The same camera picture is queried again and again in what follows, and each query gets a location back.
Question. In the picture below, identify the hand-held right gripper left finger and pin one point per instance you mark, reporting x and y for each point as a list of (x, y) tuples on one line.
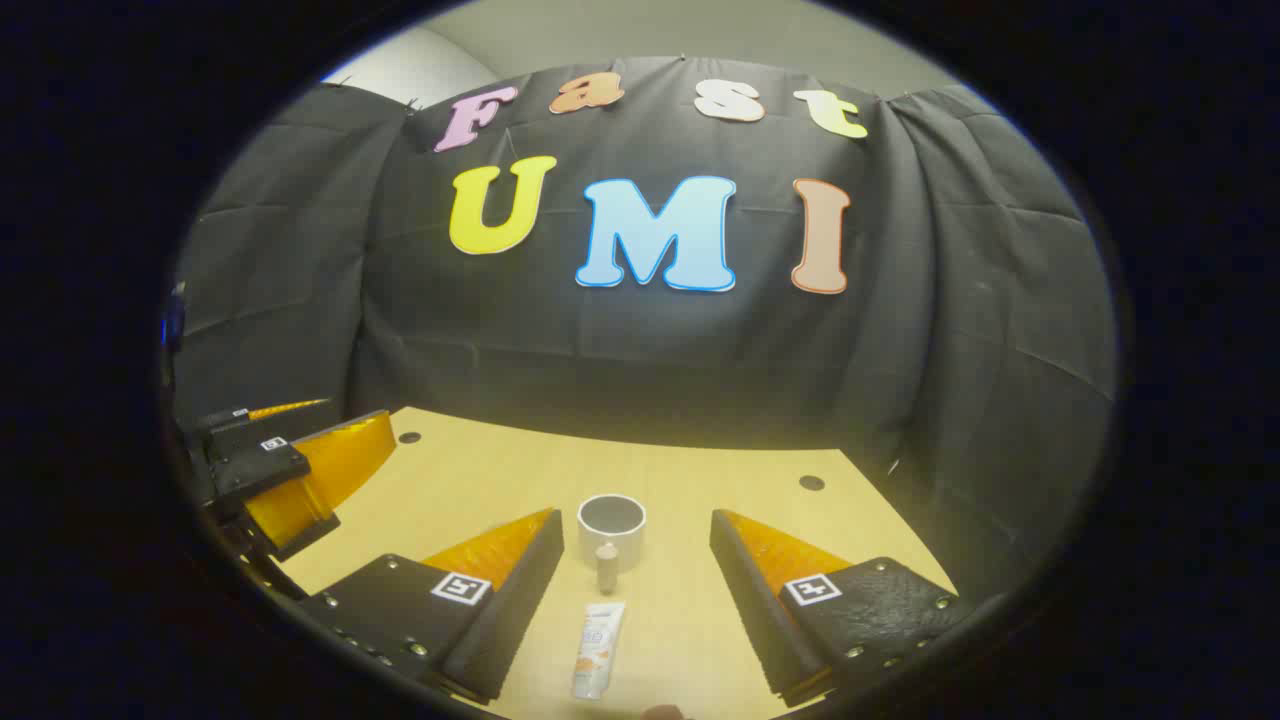
[(515, 610)]

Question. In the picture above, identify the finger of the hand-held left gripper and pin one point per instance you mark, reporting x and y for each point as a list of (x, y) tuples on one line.
[(235, 425), (340, 460)]

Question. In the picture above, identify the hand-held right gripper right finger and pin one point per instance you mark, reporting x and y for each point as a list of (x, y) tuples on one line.
[(755, 610)]

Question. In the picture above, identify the white toothpaste tube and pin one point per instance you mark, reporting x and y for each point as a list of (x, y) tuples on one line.
[(598, 650)]

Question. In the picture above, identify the light wooden desktop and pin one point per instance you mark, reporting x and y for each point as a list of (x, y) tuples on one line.
[(680, 480)]

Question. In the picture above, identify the black backdrop cloth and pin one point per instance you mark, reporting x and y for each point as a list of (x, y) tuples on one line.
[(650, 350)]

